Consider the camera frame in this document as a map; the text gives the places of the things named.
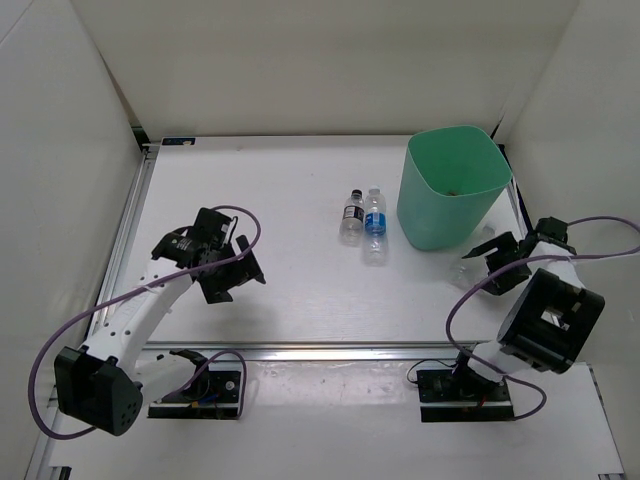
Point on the blue sticker label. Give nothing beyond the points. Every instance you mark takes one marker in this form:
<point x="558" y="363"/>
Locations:
<point x="178" y="141"/>

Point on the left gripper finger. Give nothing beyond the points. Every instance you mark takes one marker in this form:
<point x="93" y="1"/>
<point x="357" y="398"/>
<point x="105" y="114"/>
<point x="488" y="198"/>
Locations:
<point x="216" y="284"/>
<point x="245" y="270"/>

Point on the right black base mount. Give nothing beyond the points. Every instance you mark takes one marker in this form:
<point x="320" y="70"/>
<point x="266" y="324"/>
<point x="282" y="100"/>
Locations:
<point x="453" y="393"/>

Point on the red-label clear plastic bottle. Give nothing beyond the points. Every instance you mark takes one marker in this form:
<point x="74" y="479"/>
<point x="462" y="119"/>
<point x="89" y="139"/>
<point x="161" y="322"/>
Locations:
<point x="464" y="273"/>

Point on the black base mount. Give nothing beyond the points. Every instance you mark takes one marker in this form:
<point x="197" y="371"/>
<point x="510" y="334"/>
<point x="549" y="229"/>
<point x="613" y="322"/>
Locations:
<point x="217" y="392"/>
<point x="453" y="393"/>

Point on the blue-label clear plastic bottle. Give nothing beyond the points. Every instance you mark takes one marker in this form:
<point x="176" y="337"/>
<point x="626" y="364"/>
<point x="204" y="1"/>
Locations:
<point x="375" y="227"/>

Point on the black-label clear plastic bottle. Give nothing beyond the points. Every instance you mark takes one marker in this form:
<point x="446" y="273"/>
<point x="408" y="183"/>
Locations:
<point x="352" y="222"/>

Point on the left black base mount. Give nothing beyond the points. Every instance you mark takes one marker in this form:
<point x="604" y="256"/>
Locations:
<point x="217" y="392"/>

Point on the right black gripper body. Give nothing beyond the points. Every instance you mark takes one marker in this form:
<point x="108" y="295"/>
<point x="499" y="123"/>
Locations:
<point x="525" y="270"/>

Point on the green plastic bin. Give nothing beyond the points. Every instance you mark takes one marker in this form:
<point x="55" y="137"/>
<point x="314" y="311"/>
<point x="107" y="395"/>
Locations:
<point x="451" y="178"/>

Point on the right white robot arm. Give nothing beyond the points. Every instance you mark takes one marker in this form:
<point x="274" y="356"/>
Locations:
<point x="550" y="321"/>

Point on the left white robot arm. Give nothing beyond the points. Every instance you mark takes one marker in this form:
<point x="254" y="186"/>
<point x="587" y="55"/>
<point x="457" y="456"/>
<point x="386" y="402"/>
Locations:
<point x="102" y="382"/>

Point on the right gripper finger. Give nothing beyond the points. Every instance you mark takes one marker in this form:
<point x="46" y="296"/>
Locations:
<point x="502" y="244"/>
<point x="507" y="281"/>

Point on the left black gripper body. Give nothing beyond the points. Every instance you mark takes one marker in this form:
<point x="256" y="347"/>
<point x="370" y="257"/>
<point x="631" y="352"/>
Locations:
<point x="222" y="252"/>

